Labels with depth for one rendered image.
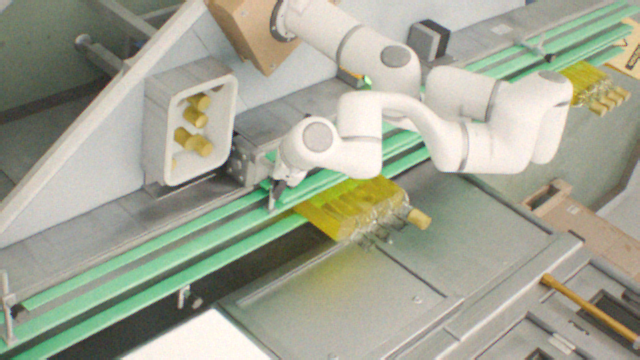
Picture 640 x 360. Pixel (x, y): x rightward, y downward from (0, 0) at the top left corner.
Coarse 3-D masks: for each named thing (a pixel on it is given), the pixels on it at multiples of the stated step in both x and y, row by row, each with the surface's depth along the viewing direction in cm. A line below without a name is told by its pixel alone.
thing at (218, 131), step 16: (224, 80) 174; (176, 96) 167; (224, 96) 180; (176, 112) 179; (208, 112) 186; (224, 112) 182; (192, 128) 186; (208, 128) 188; (224, 128) 184; (176, 144) 185; (224, 144) 186; (176, 160) 184; (192, 160) 185; (208, 160) 187; (224, 160) 188; (176, 176) 180; (192, 176) 183
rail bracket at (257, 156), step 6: (258, 150) 186; (252, 156) 185; (258, 156) 185; (276, 156) 181; (252, 162) 186; (258, 162) 186; (264, 162) 184; (270, 162) 184; (270, 168) 183; (270, 174) 183; (288, 186) 181; (294, 186) 181; (270, 198) 187; (270, 204) 188; (264, 210) 189; (270, 210) 188; (276, 210) 189
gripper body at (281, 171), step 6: (294, 126) 156; (276, 162) 159; (282, 162) 151; (276, 168) 155; (282, 168) 151; (276, 174) 155; (282, 174) 153; (300, 174) 151; (288, 180) 155; (294, 180) 154; (300, 180) 153
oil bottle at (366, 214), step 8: (336, 184) 204; (328, 192) 201; (336, 192) 201; (344, 192) 202; (352, 192) 202; (344, 200) 199; (352, 200) 200; (360, 200) 200; (352, 208) 197; (360, 208) 198; (368, 208) 198; (360, 216) 196; (368, 216) 197; (376, 216) 198; (368, 224) 197; (368, 232) 199
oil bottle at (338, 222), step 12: (324, 192) 200; (300, 204) 200; (312, 204) 197; (324, 204) 197; (336, 204) 197; (312, 216) 198; (324, 216) 195; (336, 216) 194; (348, 216) 195; (324, 228) 196; (336, 228) 194; (348, 228) 192; (336, 240) 195; (348, 240) 194
